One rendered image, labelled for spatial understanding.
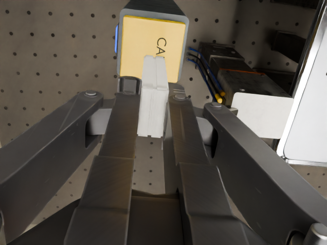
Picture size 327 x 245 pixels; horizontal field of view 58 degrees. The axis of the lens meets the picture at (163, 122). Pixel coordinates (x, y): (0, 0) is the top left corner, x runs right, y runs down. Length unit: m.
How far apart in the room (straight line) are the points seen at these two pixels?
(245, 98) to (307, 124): 0.17
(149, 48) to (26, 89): 0.61
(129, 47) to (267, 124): 0.26
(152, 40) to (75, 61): 0.52
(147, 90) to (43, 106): 0.73
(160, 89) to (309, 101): 0.42
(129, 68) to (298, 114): 0.34
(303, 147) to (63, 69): 0.59
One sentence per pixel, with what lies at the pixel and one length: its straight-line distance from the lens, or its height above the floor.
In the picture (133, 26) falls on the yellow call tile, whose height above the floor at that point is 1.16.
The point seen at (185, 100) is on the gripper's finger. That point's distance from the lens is 0.15.
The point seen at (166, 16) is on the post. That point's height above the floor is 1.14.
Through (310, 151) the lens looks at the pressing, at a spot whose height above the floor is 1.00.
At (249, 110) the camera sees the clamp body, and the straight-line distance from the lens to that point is 0.45.
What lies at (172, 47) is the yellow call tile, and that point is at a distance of 0.30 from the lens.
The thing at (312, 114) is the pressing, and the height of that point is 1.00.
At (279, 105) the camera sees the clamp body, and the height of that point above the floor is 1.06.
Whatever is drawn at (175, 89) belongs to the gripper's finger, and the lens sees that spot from 0.18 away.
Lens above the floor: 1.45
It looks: 64 degrees down
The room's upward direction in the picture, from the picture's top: 176 degrees clockwise
